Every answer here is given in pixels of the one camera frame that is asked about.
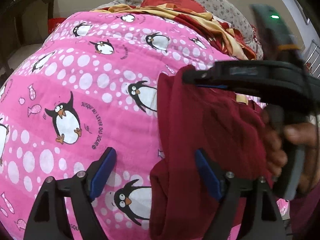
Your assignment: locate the dark red garment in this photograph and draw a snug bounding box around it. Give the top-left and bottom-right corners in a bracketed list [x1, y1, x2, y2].
[149, 70, 272, 239]

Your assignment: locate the person's right hand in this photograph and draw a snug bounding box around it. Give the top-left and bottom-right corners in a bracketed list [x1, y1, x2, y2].
[262, 105, 319, 200]

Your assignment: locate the red and yellow blanket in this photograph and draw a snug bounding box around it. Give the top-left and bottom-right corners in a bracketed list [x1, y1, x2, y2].
[95, 3, 257, 60]

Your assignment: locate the pink penguin bedspread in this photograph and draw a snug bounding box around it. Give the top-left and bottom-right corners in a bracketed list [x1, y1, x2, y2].
[1, 11, 239, 239]

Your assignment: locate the dark wooden side table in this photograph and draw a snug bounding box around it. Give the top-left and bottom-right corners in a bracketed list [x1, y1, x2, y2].
[1, 0, 55, 84]

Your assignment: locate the red plastic bucket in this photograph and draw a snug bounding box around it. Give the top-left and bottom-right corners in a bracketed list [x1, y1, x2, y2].
[48, 17, 66, 34]

